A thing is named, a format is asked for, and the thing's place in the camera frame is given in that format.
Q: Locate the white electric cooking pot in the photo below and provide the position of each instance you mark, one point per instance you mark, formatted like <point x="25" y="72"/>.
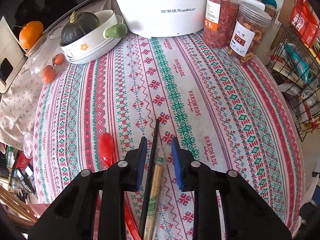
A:
<point x="164" y="18"/>

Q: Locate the wooden chopstick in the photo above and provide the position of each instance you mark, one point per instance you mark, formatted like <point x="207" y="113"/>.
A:
<point x="17" y="205"/>

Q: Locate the bamboo chopsticks pair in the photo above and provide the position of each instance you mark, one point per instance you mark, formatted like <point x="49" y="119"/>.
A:
<point x="155" y="189"/>

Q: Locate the tall jar red dried fruit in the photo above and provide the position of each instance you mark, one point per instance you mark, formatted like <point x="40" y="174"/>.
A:
<point x="219" y="22"/>

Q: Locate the red plastic spoon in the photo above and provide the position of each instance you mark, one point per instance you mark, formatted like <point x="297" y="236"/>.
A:
<point x="120" y="176"/>

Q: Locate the dark green squash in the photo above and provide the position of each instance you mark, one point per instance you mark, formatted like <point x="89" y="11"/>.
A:
<point x="79" y="25"/>

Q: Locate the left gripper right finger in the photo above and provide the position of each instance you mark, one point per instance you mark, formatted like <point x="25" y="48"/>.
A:
<point x="224" y="200"/>

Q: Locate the white ceramic bowl green handle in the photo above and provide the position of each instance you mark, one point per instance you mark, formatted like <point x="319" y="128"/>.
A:
<point x="94" y="44"/>

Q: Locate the cream air fryer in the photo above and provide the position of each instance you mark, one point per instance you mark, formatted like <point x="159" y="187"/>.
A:
<point x="12" y="56"/>

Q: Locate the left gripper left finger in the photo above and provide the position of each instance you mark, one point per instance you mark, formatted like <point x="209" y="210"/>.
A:
<point x="71" y="215"/>

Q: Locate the pink plastic utensil basket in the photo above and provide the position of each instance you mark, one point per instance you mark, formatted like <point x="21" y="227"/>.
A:
<point x="38" y="209"/>

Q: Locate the black chopstick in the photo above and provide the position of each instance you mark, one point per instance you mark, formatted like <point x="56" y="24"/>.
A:
<point x="148" y="184"/>

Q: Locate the black wire storage rack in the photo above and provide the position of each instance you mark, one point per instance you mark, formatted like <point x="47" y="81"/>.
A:
<point x="295" y="68"/>

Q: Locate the glass jar with tomatoes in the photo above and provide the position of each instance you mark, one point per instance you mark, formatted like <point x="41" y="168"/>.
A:
<point x="47" y="60"/>

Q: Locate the short jar dried slices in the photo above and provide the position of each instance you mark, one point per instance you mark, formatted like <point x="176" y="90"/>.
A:
<point x="250" y="28"/>

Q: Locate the patterned striped tablecloth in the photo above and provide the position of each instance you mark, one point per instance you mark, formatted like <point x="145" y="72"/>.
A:
<point x="229" y="116"/>

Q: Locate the orange tangerine on jar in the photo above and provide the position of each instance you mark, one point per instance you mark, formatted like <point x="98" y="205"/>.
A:
<point x="29" y="34"/>

